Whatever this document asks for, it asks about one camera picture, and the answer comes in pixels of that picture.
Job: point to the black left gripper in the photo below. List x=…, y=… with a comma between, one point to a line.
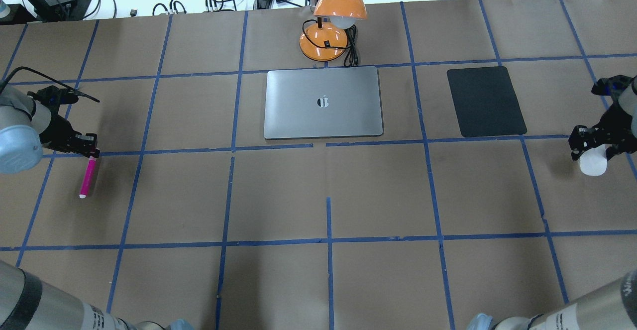
x=58, y=132

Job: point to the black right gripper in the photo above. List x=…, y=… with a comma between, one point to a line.
x=613, y=123

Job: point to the pink highlighter pen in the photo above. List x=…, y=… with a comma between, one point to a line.
x=88, y=177

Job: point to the white computer mouse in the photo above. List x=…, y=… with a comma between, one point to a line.
x=593, y=162

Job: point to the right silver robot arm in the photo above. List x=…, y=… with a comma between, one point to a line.
x=613, y=306

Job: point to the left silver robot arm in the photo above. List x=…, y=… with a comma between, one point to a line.
x=31, y=123

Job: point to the black mousepad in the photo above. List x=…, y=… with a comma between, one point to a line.
x=485, y=102

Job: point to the silver closed laptop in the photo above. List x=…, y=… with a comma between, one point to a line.
x=323, y=103

